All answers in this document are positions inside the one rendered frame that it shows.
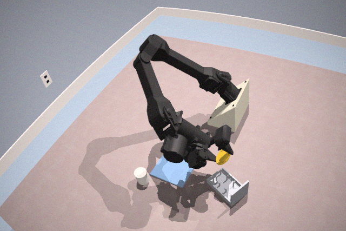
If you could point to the yellow plate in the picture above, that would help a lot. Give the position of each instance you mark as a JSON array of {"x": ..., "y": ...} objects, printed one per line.
[{"x": 222, "y": 157}]

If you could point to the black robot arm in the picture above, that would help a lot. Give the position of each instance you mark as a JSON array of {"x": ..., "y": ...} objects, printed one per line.
[{"x": 160, "y": 111}]

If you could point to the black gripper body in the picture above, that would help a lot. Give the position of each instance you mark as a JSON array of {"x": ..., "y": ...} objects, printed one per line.
[{"x": 221, "y": 138}]

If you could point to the white cylinder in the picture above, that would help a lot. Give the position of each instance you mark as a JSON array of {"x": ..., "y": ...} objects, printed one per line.
[{"x": 142, "y": 176}]

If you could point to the light blue mat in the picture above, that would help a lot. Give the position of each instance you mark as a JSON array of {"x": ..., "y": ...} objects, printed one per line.
[{"x": 175, "y": 173}]

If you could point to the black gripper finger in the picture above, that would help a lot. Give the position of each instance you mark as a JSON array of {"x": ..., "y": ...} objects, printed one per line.
[
  {"x": 227, "y": 149},
  {"x": 211, "y": 156}
]

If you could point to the white dish rack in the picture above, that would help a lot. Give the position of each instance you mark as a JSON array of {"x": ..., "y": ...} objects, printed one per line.
[{"x": 227, "y": 186}]

